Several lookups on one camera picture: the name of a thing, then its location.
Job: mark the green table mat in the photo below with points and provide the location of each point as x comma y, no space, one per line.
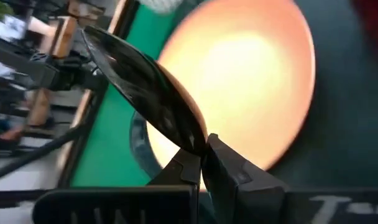
108,149

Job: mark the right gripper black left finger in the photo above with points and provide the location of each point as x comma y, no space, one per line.
179,171

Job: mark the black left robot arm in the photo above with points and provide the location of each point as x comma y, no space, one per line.
36,68

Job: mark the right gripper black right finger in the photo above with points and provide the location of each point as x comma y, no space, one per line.
232,186

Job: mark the peach round plate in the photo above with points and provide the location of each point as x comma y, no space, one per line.
245,77

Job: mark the black metal table frame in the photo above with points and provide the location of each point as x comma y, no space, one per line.
74,161

